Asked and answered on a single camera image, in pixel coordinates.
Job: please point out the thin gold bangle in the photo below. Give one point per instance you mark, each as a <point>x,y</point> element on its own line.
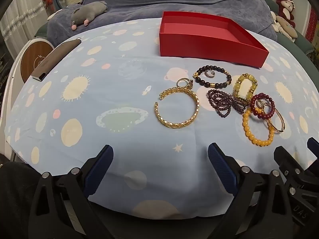
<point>280,129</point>

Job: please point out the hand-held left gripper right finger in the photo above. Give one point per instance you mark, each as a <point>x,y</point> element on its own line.
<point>221,166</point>

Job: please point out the white round wooden-top device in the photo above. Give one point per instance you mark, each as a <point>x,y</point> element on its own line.
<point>32,57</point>

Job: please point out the red wall hanging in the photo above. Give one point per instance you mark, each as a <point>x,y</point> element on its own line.
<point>312,25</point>

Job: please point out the red cardboard box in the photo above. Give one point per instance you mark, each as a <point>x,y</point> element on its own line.
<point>211,47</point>

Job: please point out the grey slim case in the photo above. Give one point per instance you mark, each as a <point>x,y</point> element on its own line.
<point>54,59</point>

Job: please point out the beige plush toy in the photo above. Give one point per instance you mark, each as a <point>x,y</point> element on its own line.
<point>286,25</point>

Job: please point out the grey plush mouse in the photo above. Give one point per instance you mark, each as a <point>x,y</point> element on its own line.
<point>87,11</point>

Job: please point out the dark red plush monkey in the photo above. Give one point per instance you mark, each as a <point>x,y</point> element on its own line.
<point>282,7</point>

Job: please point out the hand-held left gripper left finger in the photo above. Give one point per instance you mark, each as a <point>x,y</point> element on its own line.
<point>99,165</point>

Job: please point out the white curtain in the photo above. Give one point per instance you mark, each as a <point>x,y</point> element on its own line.
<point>20,22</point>

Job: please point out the light blue planet-print cloth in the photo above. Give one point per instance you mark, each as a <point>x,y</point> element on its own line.
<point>99,119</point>

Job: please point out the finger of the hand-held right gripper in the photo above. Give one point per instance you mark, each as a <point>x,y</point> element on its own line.
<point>313,145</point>
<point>282,155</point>

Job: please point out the green sofa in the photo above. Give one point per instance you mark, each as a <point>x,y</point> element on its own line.
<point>299,44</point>

